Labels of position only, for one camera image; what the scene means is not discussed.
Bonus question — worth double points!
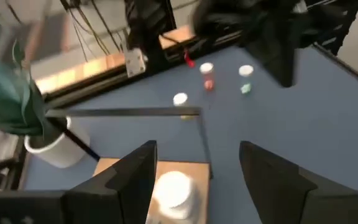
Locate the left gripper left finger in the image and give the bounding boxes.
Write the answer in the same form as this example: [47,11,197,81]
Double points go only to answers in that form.
[62,139,158,224]

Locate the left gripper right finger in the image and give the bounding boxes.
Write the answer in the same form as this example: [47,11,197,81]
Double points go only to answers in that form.
[239,140,358,224]

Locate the pale yellow pill bottle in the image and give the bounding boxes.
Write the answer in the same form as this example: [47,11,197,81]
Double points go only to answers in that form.
[172,92,195,121]

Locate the red pill bottle white cap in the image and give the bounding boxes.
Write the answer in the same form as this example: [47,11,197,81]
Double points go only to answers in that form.
[199,62,216,92]

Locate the snake plant white pot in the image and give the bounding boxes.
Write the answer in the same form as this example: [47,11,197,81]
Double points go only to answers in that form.
[0,40,91,169]

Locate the wooden shelf black metal frame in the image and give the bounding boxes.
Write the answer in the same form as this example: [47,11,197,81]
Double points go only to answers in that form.
[44,106,214,224]

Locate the grey metal bracket plate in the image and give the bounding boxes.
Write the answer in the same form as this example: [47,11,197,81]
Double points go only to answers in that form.
[123,48,147,78]

